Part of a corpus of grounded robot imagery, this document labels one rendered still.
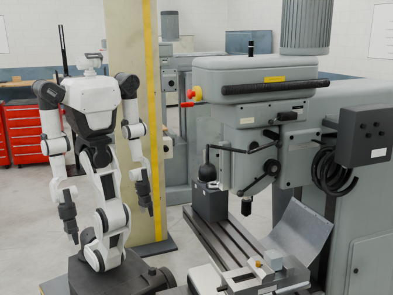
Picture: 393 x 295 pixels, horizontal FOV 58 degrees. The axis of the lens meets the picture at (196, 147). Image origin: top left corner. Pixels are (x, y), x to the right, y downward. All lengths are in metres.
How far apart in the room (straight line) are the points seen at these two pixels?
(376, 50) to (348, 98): 5.12
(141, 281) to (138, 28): 1.92
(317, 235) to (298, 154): 0.46
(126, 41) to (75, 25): 7.29
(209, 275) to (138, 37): 1.99
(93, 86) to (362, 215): 1.42
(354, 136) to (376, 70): 5.42
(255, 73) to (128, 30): 1.86
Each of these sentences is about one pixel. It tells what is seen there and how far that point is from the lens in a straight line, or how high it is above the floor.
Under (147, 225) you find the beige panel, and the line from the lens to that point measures 3.53.
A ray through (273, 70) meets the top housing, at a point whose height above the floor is 1.85.
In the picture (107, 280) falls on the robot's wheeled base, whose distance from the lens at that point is 2.36.
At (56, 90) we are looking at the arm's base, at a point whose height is 1.73.
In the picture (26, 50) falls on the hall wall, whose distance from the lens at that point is 10.31.
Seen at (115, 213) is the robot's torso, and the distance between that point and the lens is 2.02.
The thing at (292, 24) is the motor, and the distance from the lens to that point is 1.52.
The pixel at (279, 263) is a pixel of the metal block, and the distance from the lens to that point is 1.53.
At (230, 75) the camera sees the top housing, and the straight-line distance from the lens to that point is 1.29.
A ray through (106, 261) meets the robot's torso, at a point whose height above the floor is 0.72.
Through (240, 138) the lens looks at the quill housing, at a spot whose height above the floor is 1.58.
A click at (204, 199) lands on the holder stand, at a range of 1.98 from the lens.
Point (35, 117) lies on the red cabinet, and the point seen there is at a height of 0.80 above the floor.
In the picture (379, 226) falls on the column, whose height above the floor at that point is 1.10.
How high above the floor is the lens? 1.98
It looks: 18 degrees down
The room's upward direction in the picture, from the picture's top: 1 degrees counter-clockwise
